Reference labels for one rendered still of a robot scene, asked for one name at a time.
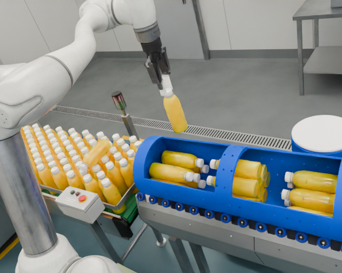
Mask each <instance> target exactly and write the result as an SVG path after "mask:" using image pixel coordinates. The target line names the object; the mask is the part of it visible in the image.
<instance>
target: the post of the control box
mask: <svg viewBox="0 0 342 273"><path fill-rule="evenodd" d="M85 223H86V225H87V227H88V228H89V230H90V231H91V233H92V234H93V236H94V237H95V239H96V240H97V242H98V243H99V245H100V247H101V248H102V250H103V251H104V253H105V254H106V256H107V257H108V258H109V259H111V260H112V261H113V262H115V263H116V264H117V263H119V264H121V265H123V266H124V264H123V263H122V261H121V260H120V258H119V256H118V254H117V253H116V251H115V250H114V248H113V246H112V245H111V243H110V241H109V240H108V238H107V236H106V235H105V233H104V232H103V230H102V229H101V227H100V225H99V223H98V222H97V220H95V221H94V222H93V224H90V223H88V222H85Z"/></svg>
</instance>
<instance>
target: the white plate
mask: <svg viewBox="0 0 342 273"><path fill-rule="evenodd" d="M292 139H293V140H294V142H295V143H296V144H297V145H298V146H300V147H302V148H304V149H306V150H309V151H312V152H319V153H330V152H337V151H341V150H342V118H341V117H338V116H333V115H317V116H312V117H309V118H306V119H303V120H301V121H300V122H298V123H297V124H296V125H295V126H294V127H293V129H292Z"/></svg>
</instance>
